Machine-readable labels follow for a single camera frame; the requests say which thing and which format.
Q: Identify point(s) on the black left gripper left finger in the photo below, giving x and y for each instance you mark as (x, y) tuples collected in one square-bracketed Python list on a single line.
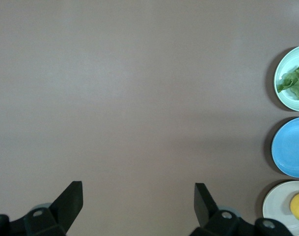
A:
[(68, 204)]

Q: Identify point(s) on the pale green round plate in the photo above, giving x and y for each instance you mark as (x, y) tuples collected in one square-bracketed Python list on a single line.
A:
[(285, 66)]

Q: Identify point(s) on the beige round plate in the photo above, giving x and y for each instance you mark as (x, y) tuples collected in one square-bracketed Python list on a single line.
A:
[(277, 209)]

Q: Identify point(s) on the green lettuce leaf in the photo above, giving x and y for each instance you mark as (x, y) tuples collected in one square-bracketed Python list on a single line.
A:
[(297, 83)]

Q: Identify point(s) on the blue round plate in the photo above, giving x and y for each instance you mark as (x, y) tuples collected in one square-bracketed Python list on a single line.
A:
[(290, 147)]

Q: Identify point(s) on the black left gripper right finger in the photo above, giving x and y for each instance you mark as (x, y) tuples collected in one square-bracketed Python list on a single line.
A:
[(204, 204)]

